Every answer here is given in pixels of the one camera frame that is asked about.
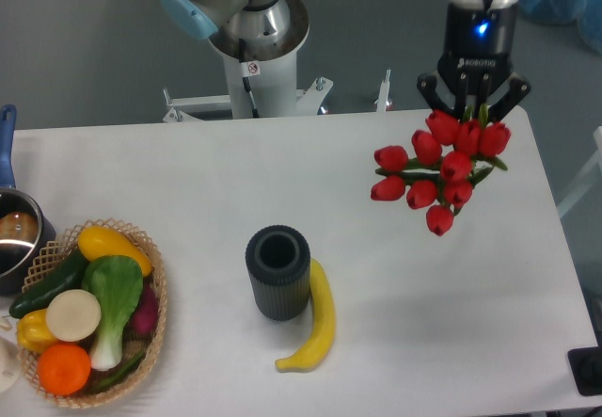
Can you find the green chili pepper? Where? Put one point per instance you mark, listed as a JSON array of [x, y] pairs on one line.
[[105, 383]]

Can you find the purple sweet potato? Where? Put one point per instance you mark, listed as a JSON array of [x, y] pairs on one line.
[[144, 319]]

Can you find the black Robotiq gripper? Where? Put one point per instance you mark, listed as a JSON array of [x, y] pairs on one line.
[[477, 42]]

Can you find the orange fruit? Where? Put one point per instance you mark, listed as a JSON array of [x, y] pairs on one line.
[[64, 369]]

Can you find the green cucumber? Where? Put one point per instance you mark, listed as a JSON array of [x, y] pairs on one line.
[[68, 275]]

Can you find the red tulip bouquet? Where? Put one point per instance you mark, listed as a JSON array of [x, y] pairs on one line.
[[451, 156]]

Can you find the yellow banana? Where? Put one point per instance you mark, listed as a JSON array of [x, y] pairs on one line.
[[315, 349]]

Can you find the yellow bell pepper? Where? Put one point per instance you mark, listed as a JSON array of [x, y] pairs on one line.
[[33, 333]]

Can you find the black device at edge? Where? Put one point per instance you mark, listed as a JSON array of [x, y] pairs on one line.
[[585, 365]]

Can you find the small garlic piece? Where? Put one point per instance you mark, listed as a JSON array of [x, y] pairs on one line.
[[5, 324]]

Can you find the yellow squash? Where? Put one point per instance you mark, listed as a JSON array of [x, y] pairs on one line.
[[97, 241]]

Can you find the white round radish slice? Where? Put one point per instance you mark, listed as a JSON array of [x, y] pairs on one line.
[[73, 315]]

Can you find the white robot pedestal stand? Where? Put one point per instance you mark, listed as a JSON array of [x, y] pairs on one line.
[[257, 89]]

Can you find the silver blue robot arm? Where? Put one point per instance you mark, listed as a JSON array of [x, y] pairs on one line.
[[258, 41]]

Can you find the dark grey ribbed vase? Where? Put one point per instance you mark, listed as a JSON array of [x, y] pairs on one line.
[[278, 264]]

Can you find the green bok choy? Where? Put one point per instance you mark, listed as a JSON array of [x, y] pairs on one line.
[[116, 282]]

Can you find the blue handled saucepan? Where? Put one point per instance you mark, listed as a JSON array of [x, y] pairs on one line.
[[25, 230]]

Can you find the woven wicker basket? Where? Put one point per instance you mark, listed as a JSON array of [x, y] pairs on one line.
[[49, 258]]

